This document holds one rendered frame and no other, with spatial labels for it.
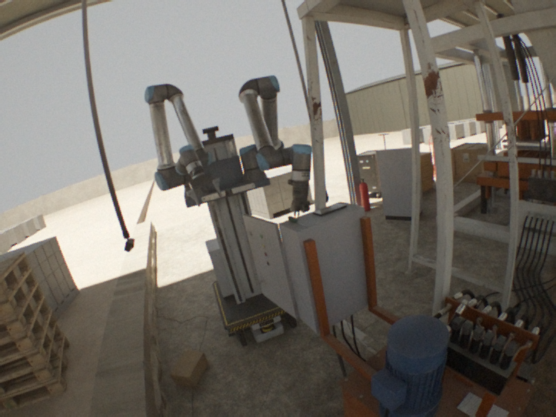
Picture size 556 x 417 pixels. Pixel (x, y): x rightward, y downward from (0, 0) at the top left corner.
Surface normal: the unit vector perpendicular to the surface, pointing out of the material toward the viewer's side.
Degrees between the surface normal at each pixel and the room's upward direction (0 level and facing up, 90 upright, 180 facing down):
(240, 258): 90
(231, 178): 90
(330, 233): 90
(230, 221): 90
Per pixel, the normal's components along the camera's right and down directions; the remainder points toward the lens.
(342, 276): 0.41, 0.15
